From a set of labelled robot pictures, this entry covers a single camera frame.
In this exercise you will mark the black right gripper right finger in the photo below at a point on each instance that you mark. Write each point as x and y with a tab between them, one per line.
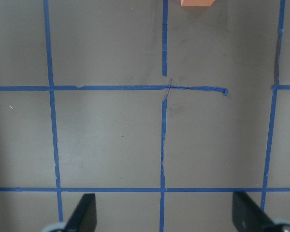
247	216

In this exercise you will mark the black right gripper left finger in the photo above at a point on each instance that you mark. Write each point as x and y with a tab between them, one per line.
84	217

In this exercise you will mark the orange foam block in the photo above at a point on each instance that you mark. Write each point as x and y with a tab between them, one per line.
196	3

